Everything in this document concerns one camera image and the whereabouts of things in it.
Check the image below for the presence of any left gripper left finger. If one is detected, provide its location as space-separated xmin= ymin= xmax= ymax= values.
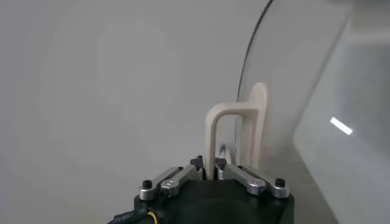
xmin=139 ymin=155 xmax=204 ymax=201

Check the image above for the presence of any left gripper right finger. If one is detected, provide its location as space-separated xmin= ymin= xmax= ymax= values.
xmin=214 ymin=144 xmax=290 ymax=199

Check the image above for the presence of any glass lid with cream handle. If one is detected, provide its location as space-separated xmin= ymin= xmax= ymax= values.
xmin=204 ymin=0 xmax=390 ymax=224

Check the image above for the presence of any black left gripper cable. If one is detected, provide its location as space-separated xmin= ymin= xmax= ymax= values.
xmin=106 ymin=206 xmax=159 ymax=224

